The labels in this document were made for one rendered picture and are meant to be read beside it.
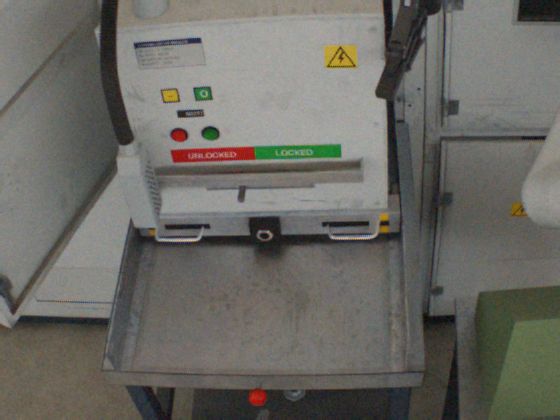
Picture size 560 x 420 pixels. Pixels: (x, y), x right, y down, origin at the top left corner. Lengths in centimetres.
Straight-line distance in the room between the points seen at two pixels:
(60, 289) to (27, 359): 31
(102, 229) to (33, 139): 67
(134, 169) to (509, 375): 75
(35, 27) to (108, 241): 89
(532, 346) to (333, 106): 55
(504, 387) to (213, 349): 55
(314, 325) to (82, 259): 103
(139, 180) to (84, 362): 128
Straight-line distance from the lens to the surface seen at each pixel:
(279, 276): 160
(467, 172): 201
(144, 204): 147
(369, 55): 134
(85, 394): 256
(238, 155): 151
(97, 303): 256
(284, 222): 162
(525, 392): 145
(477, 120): 189
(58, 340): 271
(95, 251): 233
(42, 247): 175
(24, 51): 157
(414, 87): 183
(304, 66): 136
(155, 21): 135
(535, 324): 125
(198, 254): 167
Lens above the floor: 211
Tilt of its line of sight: 47 degrees down
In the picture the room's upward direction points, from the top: 8 degrees counter-clockwise
